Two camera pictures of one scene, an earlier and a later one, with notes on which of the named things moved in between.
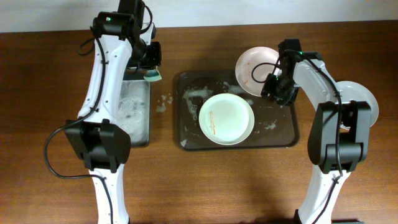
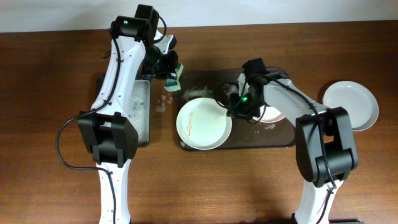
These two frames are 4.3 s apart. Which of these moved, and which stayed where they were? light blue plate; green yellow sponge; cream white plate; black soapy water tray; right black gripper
Moved: cream white plate; green yellow sponge; right black gripper
Stayed: black soapy water tray; light blue plate
